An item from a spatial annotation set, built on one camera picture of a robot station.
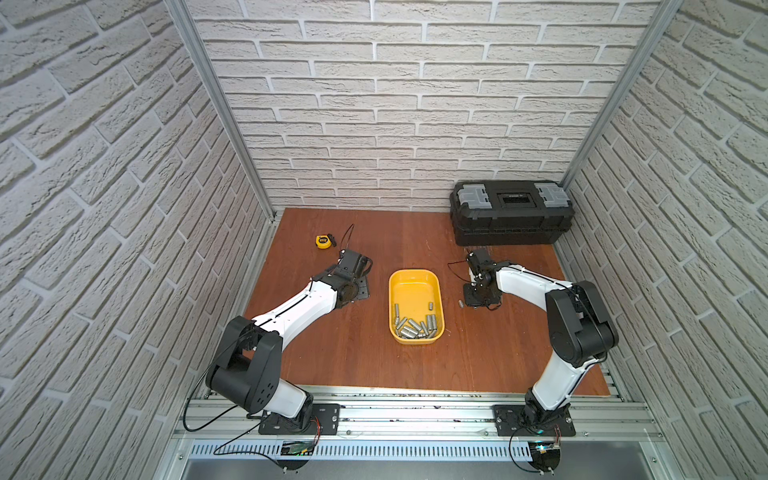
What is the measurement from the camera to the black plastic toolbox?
3.29ft

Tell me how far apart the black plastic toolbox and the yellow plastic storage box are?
0.77 feet

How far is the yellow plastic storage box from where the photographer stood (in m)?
0.89
